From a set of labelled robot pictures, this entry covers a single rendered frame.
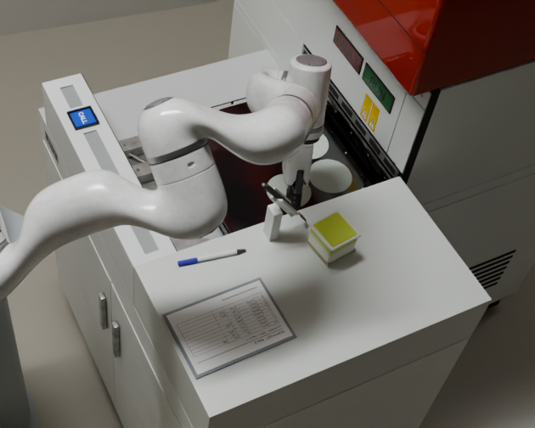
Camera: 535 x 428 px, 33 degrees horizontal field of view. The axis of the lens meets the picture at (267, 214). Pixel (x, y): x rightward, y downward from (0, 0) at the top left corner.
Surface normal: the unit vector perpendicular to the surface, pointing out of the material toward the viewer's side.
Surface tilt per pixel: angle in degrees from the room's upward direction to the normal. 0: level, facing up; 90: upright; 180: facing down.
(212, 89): 0
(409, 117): 90
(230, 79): 0
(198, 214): 56
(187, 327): 0
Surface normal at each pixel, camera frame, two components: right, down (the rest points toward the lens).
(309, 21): -0.88, 0.29
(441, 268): 0.11, -0.62
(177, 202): -0.25, 0.22
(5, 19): 0.36, 0.76
